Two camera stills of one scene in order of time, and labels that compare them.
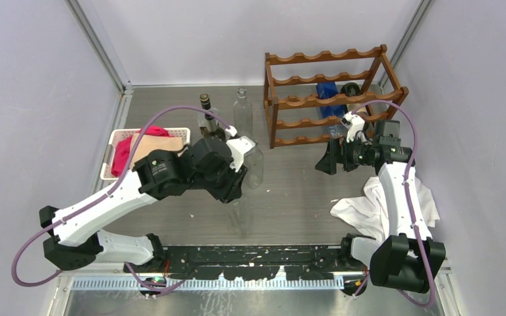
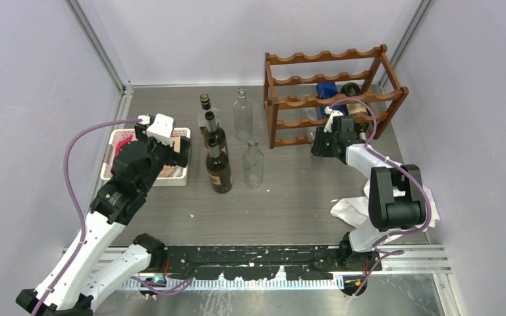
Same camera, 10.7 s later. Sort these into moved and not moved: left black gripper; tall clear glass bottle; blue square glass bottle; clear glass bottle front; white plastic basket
Moved: left black gripper; clear glass bottle front
Not moved: blue square glass bottle; tall clear glass bottle; white plastic basket
